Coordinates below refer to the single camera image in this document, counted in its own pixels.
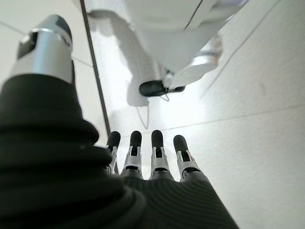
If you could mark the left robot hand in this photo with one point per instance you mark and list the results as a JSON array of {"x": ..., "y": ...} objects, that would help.
[{"x": 59, "y": 179}]

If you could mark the dark cabinet toe kick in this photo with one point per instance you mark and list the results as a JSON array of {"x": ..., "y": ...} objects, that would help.
[{"x": 95, "y": 59}]

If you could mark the black left robot foot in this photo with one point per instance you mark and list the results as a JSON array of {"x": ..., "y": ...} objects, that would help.
[{"x": 150, "y": 88}]

